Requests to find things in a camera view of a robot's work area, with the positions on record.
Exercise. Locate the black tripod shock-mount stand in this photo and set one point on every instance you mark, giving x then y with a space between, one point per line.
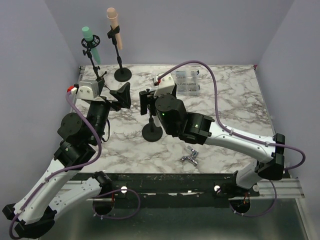
99 78

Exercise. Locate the green microphone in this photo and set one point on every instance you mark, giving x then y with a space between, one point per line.
90 43

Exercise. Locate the clear plastic screw box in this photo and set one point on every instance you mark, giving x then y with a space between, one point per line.
187 82

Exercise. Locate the aluminium frame rail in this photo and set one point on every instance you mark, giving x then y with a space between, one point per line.
287 188

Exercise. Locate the black tall round-base stand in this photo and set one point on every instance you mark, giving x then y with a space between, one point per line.
122 74

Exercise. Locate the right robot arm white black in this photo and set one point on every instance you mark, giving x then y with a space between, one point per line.
196 128

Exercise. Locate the black round-base microphone stand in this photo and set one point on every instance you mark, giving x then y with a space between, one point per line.
151 132

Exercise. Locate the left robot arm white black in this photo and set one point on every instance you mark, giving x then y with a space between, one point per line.
81 145

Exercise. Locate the chrome faucet tap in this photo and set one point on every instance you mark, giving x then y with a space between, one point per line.
192 157

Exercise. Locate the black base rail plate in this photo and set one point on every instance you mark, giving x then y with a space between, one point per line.
175 190

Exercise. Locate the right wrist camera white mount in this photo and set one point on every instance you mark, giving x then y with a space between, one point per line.
163 86

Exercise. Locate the white microphone grey mesh head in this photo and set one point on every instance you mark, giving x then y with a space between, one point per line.
157 122

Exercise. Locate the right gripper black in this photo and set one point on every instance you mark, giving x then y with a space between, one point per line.
147 98

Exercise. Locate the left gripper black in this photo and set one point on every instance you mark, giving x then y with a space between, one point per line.
123 95

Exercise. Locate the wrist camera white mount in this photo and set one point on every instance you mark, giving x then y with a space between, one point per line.
87 90
163 86

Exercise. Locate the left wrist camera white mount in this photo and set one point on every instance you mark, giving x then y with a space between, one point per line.
87 90

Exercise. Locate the peach microphone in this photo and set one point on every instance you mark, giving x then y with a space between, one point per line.
112 15

